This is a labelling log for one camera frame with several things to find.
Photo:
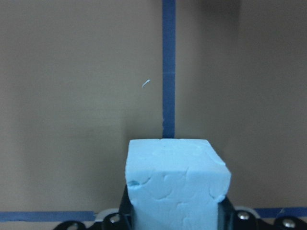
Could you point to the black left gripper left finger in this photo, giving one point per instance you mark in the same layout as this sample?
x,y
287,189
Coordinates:
x,y
120,220

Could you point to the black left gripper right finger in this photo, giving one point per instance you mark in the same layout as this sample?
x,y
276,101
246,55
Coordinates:
x,y
243,218

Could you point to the light blue block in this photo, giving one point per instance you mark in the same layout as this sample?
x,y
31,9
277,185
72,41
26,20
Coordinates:
x,y
175,184

